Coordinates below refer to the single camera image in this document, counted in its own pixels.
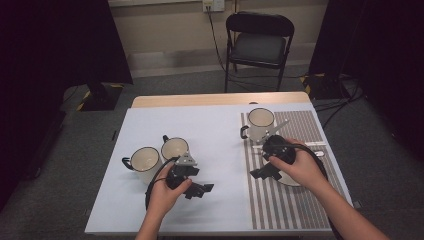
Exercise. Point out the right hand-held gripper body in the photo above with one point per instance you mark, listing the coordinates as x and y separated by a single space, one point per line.
280 150

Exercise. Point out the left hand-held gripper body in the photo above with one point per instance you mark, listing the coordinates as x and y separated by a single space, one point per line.
181 171

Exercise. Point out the cream ribbed mug black rim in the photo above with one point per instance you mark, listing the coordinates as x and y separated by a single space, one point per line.
174 148
145 159
258 118

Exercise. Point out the person's left hand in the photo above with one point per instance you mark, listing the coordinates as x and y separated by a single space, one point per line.
163 196

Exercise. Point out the person's right hand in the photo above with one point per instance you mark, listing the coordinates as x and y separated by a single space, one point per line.
305 170

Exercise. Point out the white flat cutlery piece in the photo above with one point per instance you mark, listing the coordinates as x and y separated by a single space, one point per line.
313 144

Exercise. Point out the small white spoon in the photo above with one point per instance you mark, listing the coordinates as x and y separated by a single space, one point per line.
319 153

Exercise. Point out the grey striped placemat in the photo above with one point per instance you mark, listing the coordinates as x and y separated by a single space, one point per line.
293 206

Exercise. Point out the black stand base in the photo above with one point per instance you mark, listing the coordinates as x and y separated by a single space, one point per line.
100 98
325 86

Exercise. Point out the black folding chair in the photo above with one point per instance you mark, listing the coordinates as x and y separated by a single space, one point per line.
258 50

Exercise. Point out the black curtain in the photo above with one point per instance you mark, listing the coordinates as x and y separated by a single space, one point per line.
383 50
50 66

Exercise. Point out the white wall outlet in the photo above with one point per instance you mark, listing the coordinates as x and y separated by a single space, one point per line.
213 5

